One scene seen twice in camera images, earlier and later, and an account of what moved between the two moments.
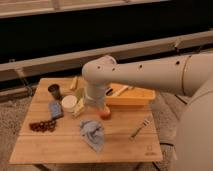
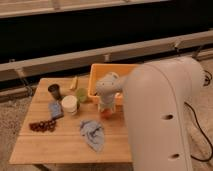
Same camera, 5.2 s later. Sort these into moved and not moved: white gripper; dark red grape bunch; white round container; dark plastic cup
Moved: white gripper
Not moved: dark plastic cup; white round container; dark red grape bunch
